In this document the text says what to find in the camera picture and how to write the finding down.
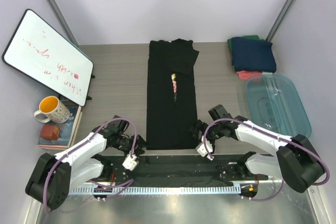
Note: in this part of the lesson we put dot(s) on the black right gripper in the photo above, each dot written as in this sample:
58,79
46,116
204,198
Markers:
200,128

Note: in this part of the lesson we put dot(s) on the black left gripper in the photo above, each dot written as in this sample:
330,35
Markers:
137,143

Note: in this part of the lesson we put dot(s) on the black printed t-shirt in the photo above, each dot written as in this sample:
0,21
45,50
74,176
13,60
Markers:
171,100

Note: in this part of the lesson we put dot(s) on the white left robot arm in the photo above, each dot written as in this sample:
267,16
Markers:
54,176

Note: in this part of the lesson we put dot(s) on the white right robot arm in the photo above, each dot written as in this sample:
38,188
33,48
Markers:
292,159

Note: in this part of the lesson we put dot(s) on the stack of books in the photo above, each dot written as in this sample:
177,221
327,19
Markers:
68,131

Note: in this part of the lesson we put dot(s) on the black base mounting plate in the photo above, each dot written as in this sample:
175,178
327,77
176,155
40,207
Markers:
175,171

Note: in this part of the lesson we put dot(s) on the folded red t-shirt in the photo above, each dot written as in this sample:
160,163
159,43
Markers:
245,75

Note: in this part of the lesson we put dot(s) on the black whiteboard stand foot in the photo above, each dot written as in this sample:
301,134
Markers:
88,97

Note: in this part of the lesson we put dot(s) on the blue transparent plastic bin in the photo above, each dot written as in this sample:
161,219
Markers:
275,105

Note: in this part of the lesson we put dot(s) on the white mug orange inside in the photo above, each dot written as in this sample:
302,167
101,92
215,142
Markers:
52,109

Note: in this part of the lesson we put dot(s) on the folded navy t-shirt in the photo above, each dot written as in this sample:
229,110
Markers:
253,55

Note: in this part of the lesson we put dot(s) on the folded green t-shirt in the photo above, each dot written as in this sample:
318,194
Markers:
230,44

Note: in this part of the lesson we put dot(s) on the whiteboard with red writing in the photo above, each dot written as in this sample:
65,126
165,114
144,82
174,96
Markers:
42,53

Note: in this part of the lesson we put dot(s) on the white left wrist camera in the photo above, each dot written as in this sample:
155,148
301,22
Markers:
130,162

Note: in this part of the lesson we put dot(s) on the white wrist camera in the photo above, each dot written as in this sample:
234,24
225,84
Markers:
204,149
130,162

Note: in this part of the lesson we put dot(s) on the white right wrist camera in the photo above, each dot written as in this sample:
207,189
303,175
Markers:
204,149

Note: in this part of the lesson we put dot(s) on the aluminium rail frame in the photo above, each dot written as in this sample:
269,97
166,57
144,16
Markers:
254,201

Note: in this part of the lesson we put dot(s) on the left aluminium corner post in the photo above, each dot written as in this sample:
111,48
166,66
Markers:
59,16

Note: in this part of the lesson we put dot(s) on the aluminium corner post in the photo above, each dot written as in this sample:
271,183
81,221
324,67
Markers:
59,16
279,19

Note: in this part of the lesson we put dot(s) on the right aluminium corner post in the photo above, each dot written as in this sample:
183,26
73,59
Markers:
279,19

